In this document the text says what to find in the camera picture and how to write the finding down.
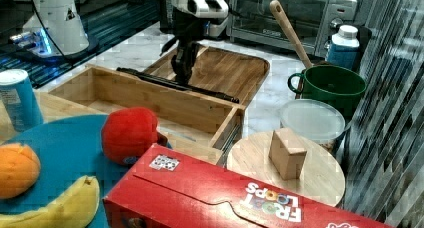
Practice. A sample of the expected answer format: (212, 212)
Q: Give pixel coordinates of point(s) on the silver toaster oven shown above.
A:
(314, 21)

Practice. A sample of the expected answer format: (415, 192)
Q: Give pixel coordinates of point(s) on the red plush apple toy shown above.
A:
(128, 133)

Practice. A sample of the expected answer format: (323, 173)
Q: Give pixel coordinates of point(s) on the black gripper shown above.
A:
(187, 30)

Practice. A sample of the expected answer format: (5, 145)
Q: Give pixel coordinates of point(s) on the blue round plate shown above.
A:
(67, 149)

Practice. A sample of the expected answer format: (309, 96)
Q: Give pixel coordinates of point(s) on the orange plush fruit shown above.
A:
(19, 169)

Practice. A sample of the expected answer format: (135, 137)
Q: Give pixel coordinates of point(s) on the wooden serving tray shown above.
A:
(233, 73)

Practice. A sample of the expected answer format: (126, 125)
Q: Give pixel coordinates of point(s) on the round wooden board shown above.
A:
(321, 179)

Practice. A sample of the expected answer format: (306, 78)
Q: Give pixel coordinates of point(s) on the clear lidded plastic container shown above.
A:
(314, 120)

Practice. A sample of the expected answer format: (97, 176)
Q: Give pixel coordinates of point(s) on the yellow plush banana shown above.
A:
(76, 207)

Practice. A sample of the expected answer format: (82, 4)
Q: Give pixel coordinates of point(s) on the black drawer handle bar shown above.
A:
(175, 85)

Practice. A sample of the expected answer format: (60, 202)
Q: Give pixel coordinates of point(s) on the small wooden block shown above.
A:
(287, 153)

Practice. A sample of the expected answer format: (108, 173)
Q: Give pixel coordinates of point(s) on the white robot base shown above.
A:
(55, 31)

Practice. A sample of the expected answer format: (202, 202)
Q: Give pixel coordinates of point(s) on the green pot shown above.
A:
(336, 86)

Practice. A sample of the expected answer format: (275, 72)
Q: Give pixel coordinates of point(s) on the wooden spoon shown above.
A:
(279, 14)

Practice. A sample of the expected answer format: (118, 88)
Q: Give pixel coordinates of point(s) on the blue bottle white cap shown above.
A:
(344, 47)

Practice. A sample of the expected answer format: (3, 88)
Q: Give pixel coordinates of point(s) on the bamboo drawer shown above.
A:
(188, 116)

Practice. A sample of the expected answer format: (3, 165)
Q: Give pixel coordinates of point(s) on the bamboo drawer cabinet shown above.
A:
(50, 108)

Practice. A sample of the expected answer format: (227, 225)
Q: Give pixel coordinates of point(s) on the black coffee maker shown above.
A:
(166, 16)

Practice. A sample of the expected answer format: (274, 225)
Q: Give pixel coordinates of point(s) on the blue cylindrical canister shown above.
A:
(19, 99)

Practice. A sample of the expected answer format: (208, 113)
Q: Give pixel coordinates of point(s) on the red Froot Loops box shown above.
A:
(167, 189)

